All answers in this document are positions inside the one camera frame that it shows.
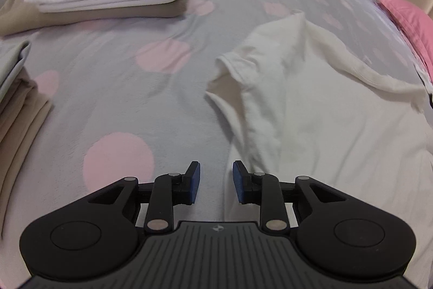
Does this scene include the white t-shirt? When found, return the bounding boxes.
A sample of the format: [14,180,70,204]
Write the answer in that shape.
[205,9,433,289]

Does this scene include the pink pillow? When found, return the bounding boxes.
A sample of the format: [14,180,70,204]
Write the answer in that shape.
[372,0,433,73]

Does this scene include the grey folded garment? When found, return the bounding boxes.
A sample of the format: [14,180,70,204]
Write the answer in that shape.
[0,40,32,103]

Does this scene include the tan folded garment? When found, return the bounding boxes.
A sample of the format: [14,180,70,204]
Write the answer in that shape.
[0,0,198,36]

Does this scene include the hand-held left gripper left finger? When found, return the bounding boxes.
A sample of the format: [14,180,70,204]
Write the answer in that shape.
[86,161,201,235]

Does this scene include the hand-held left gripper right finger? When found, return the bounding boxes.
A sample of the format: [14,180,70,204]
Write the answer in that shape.
[232,160,349,235]

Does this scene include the beige folded garment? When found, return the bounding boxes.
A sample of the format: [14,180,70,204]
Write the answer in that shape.
[0,72,53,237]

